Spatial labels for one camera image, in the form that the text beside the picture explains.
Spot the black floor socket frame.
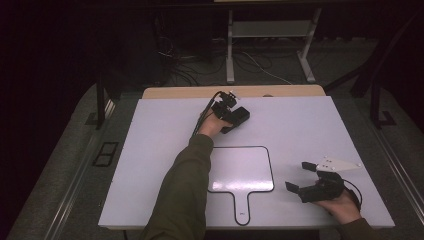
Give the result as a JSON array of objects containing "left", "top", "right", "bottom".
[{"left": 92, "top": 141, "right": 120, "bottom": 168}]

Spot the bundle of black floor cables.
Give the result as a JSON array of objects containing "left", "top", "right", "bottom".
[{"left": 154, "top": 16, "right": 228, "bottom": 88}]

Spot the black whiteboard eraser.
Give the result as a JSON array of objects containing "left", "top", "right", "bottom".
[{"left": 220, "top": 106, "right": 251, "bottom": 135}]

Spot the right hand-held gripper cable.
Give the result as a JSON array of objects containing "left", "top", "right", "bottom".
[{"left": 343, "top": 179, "right": 363, "bottom": 211}]

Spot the white metal stand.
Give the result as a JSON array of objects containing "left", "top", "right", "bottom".
[{"left": 225, "top": 8, "right": 323, "bottom": 84}]

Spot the white floor cable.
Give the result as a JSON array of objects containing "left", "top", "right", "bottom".
[{"left": 239, "top": 49, "right": 294, "bottom": 86}]

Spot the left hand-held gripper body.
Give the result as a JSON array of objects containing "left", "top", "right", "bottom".
[{"left": 211, "top": 90, "right": 241, "bottom": 122}]

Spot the black metal stand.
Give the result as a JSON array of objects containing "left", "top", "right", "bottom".
[
  {"left": 94, "top": 71, "right": 123, "bottom": 130},
  {"left": 349, "top": 13, "right": 422, "bottom": 129}
]

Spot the person's left hand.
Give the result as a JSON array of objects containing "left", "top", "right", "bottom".
[{"left": 198, "top": 111, "right": 234, "bottom": 138}]

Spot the person's right hand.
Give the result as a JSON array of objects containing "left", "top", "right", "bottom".
[{"left": 316, "top": 191, "right": 363, "bottom": 225}]

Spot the small whiteboard with handle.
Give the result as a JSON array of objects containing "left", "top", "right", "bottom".
[{"left": 207, "top": 145, "right": 275, "bottom": 227}]

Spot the metal floor rail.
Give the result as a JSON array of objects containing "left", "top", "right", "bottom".
[
  {"left": 43, "top": 128, "right": 108, "bottom": 240},
  {"left": 374, "top": 128, "right": 424, "bottom": 218}
]

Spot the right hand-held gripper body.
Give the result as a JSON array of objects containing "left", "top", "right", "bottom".
[{"left": 298, "top": 155, "right": 362, "bottom": 204}]

